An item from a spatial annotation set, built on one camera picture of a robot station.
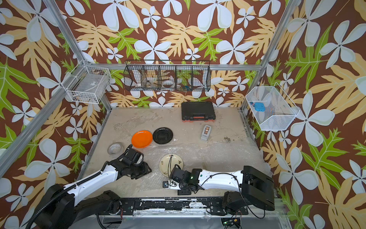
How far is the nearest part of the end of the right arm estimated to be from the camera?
575 millimetres

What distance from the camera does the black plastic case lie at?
110cm

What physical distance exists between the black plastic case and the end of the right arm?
490mm

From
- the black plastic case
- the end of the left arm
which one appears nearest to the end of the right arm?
the end of the left arm

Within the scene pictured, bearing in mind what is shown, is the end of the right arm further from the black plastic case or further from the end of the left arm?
the black plastic case
